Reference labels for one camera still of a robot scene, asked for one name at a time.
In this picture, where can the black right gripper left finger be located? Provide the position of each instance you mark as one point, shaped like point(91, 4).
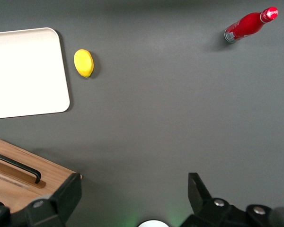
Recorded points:
point(61, 203)

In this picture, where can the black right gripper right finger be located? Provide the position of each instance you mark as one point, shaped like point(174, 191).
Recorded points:
point(203, 201)

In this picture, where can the wooden drawer cabinet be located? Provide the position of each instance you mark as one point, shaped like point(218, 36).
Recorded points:
point(64, 170)

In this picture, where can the wooden drawer front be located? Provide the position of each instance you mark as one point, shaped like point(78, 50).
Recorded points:
point(26, 154)
point(14, 197)

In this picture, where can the beige rectangular tray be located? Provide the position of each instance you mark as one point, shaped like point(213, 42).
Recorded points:
point(26, 73)

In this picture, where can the yellow lemon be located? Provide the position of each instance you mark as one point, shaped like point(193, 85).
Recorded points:
point(83, 62)

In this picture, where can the red soda bottle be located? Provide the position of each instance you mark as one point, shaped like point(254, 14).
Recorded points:
point(246, 24)

